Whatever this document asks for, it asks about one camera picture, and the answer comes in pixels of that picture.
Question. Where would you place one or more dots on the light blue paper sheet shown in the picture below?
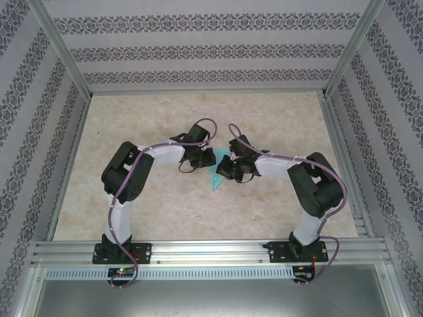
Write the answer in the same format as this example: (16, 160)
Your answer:
(215, 181)

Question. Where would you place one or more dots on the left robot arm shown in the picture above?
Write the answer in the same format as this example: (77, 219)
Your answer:
(127, 173)

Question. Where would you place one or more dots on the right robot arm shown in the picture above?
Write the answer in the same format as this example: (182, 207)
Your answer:
(317, 188)

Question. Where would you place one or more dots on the grey metal sheet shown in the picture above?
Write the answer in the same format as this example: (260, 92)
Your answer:
(211, 300)

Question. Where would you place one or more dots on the aluminium corner upright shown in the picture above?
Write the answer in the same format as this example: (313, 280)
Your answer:
(395, 294)
(31, 294)

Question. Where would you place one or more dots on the aluminium frame crossbar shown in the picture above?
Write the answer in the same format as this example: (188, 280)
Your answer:
(205, 90)

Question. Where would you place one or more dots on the aluminium mounting rail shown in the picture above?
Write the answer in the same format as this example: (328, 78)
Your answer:
(211, 252)

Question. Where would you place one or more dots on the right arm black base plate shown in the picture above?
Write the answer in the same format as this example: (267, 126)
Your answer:
(277, 252)

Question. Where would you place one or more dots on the aluminium side rail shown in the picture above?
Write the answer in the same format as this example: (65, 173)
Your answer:
(71, 165)
(345, 165)

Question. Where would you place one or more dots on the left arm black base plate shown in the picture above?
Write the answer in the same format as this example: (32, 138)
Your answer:
(145, 252)

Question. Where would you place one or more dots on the aluminium frame post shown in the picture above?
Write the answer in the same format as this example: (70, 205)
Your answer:
(349, 49)
(66, 49)

